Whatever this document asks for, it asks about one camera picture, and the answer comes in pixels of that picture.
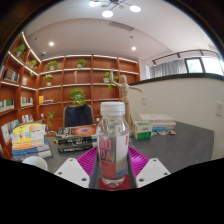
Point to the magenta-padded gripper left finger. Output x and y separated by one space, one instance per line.
71 170

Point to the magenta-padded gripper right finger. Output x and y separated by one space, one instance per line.
153 170

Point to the clear plastic water bottle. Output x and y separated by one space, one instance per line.
112 150

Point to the stack of dark books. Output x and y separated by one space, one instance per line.
75 135

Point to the yellow striped white cup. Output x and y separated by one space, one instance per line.
35 162

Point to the small green white box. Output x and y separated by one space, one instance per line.
142 130

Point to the stack of white boxes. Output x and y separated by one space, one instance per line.
158 120

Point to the stack of colourful books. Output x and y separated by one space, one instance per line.
28 138

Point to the dark blue office chair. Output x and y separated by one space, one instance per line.
78 115

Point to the wooden artist mannequin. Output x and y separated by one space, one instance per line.
125 91

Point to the orange wooden shelf unit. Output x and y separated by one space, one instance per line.
86 78

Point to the grey window curtain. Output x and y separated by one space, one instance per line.
168 68

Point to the branched ceiling light fixture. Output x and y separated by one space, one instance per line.
111 6

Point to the white wall outlet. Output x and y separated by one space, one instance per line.
219 109

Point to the black track light rail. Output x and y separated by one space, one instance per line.
180 54

